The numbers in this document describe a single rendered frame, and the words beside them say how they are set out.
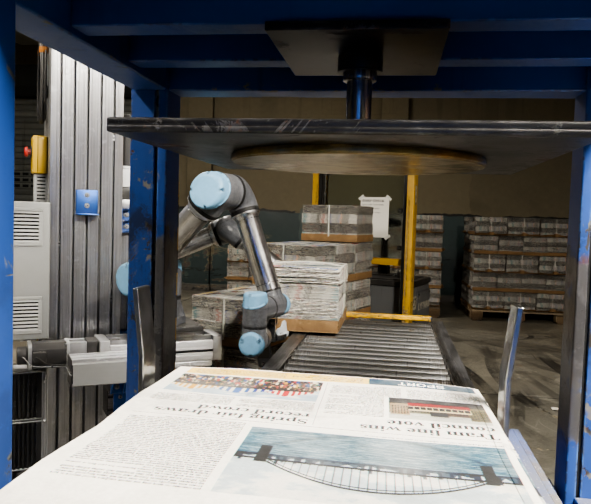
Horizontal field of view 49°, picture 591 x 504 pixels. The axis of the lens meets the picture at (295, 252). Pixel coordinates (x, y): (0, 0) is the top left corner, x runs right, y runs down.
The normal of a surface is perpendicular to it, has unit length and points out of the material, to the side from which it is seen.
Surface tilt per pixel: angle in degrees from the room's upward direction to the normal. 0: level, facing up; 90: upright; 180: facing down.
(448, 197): 90
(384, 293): 90
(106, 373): 90
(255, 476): 1
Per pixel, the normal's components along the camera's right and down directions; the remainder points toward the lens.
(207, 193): -0.35, -0.05
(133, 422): 0.01, -1.00
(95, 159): 0.44, 0.06
